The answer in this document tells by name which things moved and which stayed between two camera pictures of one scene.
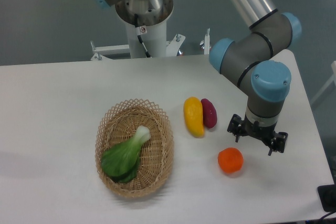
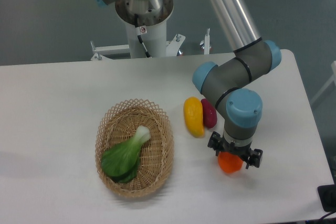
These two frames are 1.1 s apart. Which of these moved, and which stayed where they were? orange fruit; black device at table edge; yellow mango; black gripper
Moved: black gripper
Stayed: yellow mango; black device at table edge; orange fruit
